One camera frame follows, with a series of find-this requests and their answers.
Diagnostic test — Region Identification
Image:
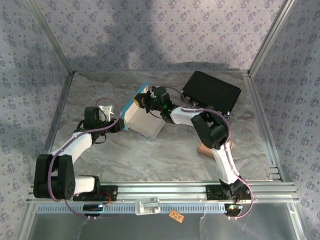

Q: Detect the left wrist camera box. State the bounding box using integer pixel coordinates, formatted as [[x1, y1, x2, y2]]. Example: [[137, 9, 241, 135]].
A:
[[98, 104, 116, 120]]

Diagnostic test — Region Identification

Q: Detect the black left controller board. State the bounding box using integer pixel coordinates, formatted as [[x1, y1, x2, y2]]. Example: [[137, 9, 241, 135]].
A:
[[82, 203, 105, 217]]

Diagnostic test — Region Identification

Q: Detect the blue paper box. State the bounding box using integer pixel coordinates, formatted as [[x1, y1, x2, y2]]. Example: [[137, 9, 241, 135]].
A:
[[119, 80, 166, 139]]

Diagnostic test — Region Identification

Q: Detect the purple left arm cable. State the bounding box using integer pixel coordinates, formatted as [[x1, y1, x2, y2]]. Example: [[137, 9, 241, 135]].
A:
[[47, 98, 126, 221]]

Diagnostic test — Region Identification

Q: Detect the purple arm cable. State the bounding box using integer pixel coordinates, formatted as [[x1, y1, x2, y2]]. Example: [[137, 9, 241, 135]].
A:
[[164, 86, 254, 221], [47, 98, 126, 221]]

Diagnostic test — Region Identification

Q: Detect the orange paper box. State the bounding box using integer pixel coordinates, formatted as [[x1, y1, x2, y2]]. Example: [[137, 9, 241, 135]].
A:
[[196, 139, 235, 158]]

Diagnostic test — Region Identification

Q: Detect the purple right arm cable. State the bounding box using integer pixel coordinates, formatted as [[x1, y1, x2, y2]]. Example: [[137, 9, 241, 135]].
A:
[[164, 86, 254, 221]]

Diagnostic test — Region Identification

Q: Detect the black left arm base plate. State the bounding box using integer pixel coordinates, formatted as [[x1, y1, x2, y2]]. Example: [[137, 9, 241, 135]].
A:
[[72, 185, 119, 202]]

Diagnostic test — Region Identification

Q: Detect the grey metal panel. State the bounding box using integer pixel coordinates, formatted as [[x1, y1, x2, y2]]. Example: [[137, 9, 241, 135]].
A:
[[27, 202, 305, 240]]

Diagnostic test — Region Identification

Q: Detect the black right controller board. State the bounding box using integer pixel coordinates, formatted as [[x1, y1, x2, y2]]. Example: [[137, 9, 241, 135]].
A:
[[223, 203, 244, 217]]

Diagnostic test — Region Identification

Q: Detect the white plastic bracket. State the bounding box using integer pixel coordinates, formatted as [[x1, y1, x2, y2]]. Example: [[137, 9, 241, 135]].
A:
[[134, 196, 161, 216]]

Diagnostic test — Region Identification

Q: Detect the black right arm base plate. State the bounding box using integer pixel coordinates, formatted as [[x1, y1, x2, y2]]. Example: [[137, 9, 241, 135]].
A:
[[206, 184, 252, 201]]

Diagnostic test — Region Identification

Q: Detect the aluminium frame post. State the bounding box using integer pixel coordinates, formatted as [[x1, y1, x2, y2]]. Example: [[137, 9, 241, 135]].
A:
[[247, 0, 298, 77], [23, 0, 76, 74]]

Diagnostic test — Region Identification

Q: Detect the thin black left gripper cable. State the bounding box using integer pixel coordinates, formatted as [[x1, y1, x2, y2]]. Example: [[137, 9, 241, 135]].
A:
[[93, 131, 108, 145]]

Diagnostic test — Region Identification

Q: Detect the aluminium table edge rail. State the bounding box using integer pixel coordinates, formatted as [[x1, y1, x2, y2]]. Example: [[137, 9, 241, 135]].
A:
[[72, 69, 251, 75], [242, 72, 286, 183], [31, 71, 76, 186]]

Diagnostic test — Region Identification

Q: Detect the grey slotted cable duct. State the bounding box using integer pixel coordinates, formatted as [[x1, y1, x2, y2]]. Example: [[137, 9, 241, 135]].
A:
[[36, 202, 227, 215]]

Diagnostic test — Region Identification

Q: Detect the aluminium mounting rail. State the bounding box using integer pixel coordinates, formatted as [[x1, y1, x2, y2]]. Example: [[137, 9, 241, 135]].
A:
[[26, 181, 300, 204]]

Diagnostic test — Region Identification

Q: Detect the orange tag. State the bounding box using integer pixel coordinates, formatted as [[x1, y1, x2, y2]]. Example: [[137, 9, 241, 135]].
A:
[[168, 209, 185, 223]]

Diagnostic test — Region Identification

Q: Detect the black controller board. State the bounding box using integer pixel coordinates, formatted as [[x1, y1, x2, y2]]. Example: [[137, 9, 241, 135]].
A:
[[223, 203, 244, 217], [82, 203, 105, 217]]

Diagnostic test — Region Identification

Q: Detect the black hard case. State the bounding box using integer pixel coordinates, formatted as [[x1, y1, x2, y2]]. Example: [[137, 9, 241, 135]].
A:
[[179, 70, 243, 118]]

